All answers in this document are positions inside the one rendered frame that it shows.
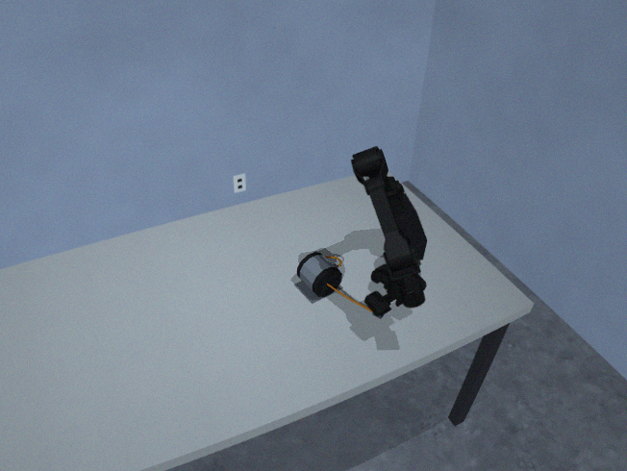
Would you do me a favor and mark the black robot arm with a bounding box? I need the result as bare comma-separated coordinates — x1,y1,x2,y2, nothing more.
351,146,425,308

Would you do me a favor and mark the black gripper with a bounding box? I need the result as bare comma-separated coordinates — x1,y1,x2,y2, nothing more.
364,274,427,316

